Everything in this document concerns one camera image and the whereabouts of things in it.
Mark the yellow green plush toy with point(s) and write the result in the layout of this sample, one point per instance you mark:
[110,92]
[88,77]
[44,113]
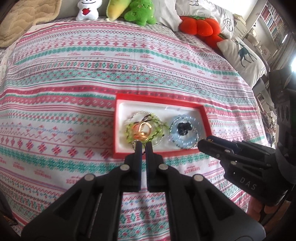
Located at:
[115,8]

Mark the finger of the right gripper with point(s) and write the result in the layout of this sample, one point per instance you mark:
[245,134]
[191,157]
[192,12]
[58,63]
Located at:
[250,157]
[240,147]

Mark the gold hoop earrings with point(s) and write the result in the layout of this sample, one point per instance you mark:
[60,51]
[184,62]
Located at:
[142,131]

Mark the black hair claw clip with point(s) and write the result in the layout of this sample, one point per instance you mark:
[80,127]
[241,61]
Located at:
[184,128]

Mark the right hand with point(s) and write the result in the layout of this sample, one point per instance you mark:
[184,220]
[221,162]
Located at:
[255,207]

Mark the green star plush toy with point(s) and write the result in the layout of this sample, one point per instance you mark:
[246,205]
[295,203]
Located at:
[141,13]

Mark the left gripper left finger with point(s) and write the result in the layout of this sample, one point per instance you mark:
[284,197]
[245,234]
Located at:
[90,209]

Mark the red jewelry box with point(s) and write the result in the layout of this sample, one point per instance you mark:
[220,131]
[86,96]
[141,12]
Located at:
[164,115]

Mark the white ghost plush toy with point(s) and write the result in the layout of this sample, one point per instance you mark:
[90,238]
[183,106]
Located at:
[88,9]

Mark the beige quilted blanket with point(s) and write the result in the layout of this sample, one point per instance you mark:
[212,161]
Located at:
[25,14]

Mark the bookshelf with books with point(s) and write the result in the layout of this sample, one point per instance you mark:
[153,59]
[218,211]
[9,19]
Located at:
[266,30]

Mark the orange pumpkin plush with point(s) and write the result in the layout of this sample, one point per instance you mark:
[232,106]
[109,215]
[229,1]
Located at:
[206,29]

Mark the white deer print pillow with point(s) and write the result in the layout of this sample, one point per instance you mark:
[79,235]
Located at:
[243,59]

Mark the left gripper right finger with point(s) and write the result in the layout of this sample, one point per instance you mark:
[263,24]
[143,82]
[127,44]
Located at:
[197,210]

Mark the patterned handmade bedspread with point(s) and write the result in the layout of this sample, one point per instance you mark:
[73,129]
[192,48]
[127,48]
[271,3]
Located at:
[58,92]

